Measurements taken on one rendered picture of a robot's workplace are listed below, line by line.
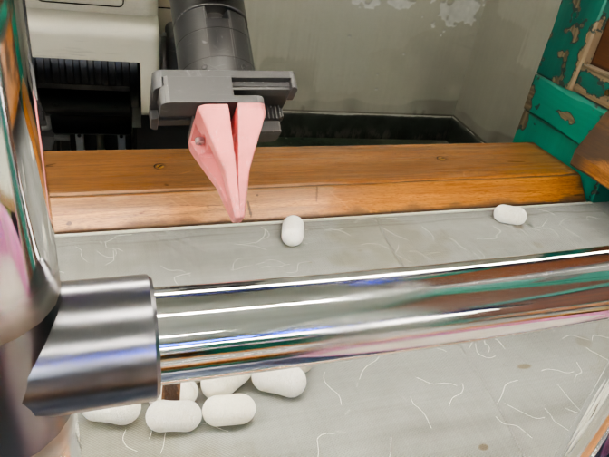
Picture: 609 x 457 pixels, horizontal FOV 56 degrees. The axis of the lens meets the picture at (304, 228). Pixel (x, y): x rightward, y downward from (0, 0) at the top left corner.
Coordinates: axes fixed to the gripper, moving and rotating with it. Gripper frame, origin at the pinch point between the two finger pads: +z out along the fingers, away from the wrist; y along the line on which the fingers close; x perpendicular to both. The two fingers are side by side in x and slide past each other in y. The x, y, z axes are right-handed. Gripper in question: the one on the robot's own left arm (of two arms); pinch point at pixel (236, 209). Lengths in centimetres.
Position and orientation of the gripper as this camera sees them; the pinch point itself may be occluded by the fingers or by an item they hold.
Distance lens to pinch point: 41.0
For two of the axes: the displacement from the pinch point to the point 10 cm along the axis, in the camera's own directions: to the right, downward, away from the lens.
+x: -2.9, 2.9, 9.1
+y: 9.4, -0.8, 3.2
